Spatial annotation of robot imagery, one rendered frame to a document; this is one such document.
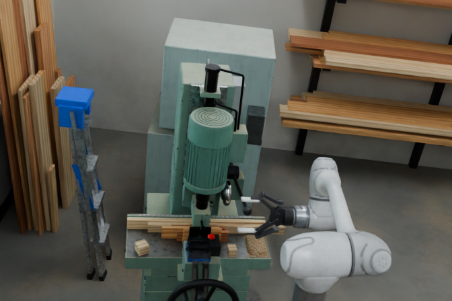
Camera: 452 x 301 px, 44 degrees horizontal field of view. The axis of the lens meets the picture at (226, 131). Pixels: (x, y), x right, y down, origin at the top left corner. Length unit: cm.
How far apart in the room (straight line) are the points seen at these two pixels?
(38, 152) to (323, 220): 190
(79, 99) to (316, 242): 161
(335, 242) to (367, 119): 270
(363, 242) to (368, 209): 271
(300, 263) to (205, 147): 66
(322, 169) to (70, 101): 133
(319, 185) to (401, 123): 227
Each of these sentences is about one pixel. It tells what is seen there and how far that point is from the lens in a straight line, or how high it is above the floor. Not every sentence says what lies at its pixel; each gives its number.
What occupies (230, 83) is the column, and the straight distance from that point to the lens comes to 233.
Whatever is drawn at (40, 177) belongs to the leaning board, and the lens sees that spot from 363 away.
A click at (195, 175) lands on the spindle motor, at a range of 222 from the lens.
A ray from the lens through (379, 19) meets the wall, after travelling 452.
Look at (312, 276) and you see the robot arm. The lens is 171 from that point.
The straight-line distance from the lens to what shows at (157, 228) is 244.
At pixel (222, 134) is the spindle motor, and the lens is 211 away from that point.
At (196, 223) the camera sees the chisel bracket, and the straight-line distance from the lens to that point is 238.
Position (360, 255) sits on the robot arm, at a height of 142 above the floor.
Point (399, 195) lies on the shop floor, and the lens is 472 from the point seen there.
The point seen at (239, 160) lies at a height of 117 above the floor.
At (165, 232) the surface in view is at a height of 93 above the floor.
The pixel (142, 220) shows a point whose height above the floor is 95.
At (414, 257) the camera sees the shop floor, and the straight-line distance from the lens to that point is 414.
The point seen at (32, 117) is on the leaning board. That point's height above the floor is 83.
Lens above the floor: 250
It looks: 30 degrees down
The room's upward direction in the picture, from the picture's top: 8 degrees clockwise
